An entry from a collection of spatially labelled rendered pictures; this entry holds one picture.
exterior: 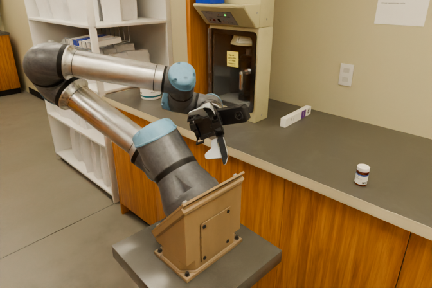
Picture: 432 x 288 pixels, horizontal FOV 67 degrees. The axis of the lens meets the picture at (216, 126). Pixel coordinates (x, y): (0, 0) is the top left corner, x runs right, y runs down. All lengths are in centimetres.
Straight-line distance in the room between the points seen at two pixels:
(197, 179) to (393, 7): 130
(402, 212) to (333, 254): 34
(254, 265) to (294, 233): 59
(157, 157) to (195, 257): 25
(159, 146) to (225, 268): 34
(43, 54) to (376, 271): 125
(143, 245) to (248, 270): 28
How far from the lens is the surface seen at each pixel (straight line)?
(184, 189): 78
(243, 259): 90
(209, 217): 79
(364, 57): 183
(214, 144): 86
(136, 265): 90
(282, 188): 137
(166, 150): 80
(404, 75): 179
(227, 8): 155
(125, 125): 100
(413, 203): 125
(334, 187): 122
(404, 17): 176
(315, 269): 149
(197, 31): 180
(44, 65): 99
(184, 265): 84
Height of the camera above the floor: 157
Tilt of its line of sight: 22 degrees down
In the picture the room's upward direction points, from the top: straight up
